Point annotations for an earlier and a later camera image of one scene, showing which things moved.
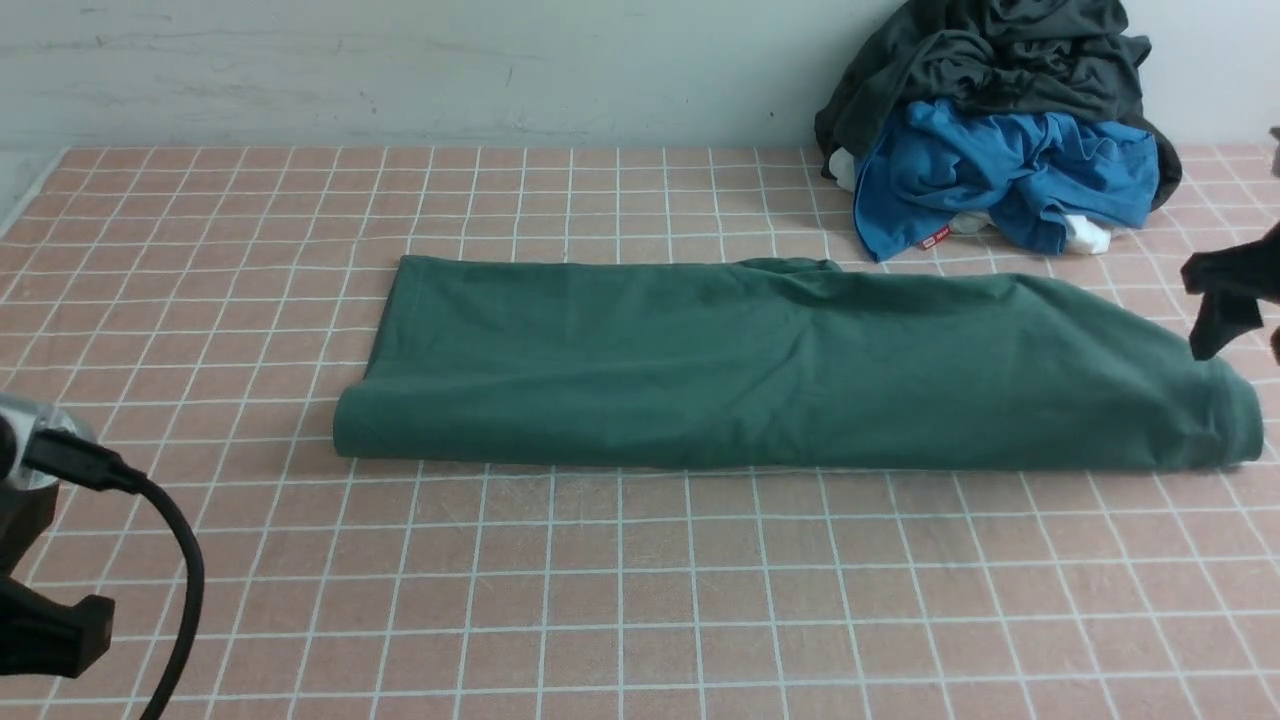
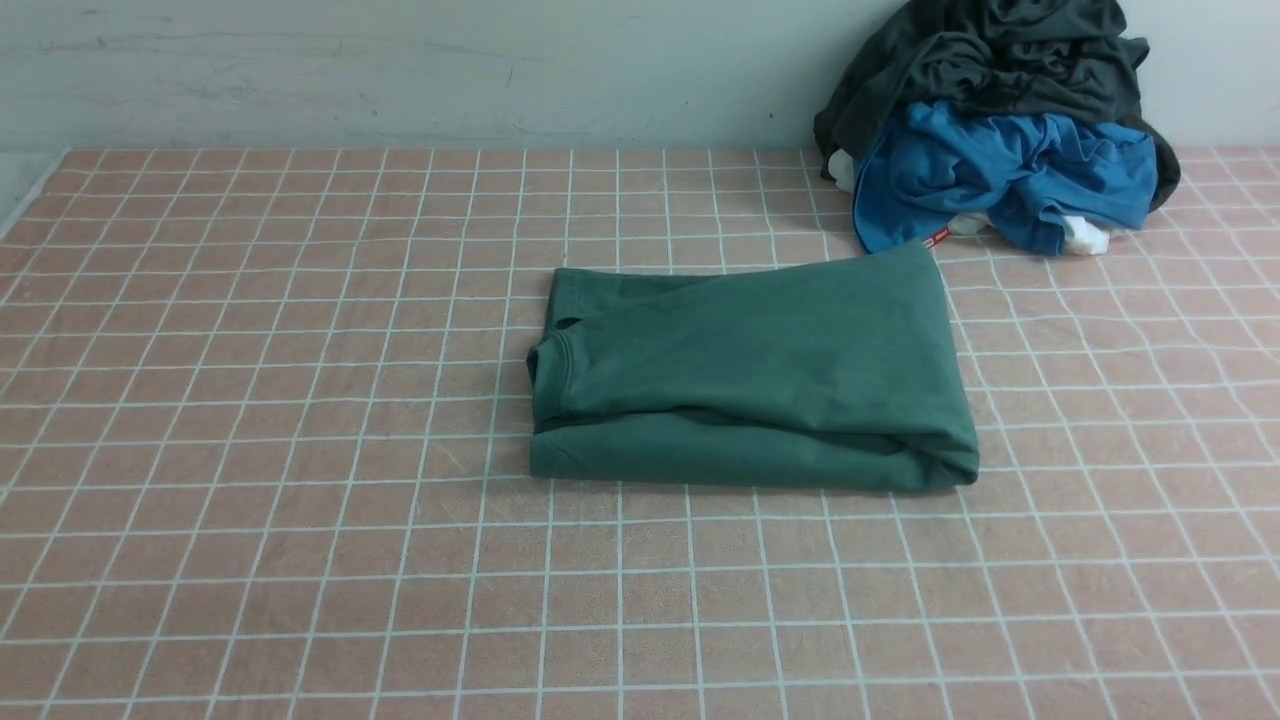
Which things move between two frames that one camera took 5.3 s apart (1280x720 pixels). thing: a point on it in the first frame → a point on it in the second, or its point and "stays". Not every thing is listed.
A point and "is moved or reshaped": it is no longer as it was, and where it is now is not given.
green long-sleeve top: x=781 y=365 is moved or reshaped
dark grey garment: x=1061 y=58 stays
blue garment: x=1029 y=172 stays
